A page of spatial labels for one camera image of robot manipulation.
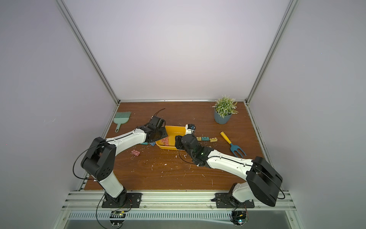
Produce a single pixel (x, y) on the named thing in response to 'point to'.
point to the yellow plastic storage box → (172, 131)
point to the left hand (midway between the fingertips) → (168, 132)
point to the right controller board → (238, 218)
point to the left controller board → (117, 218)
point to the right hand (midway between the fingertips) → (177, 135)
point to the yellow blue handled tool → (234, 148)
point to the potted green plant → (224, 107)
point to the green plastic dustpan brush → (121, 118)
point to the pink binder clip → (134, 153)
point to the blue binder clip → (152, 143)
